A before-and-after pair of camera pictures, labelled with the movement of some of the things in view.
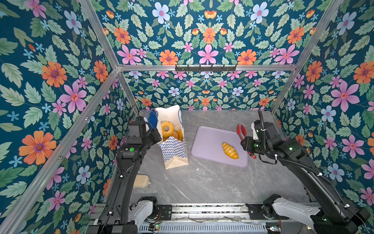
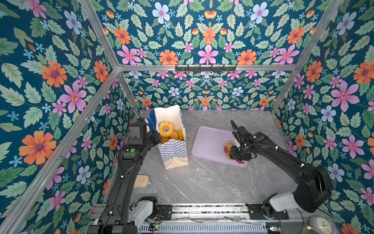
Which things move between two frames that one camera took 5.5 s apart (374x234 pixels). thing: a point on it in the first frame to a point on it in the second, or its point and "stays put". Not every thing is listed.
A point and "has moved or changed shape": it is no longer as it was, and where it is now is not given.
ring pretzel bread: x=168 y=124 stays put
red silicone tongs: x=242 y=132 has moved or changed shape
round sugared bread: x=175 y=135 stays put
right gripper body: x=254 y=146 to x=239 y=153
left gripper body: x=151 y=137 stays put
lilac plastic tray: x=208 y=145 stays put
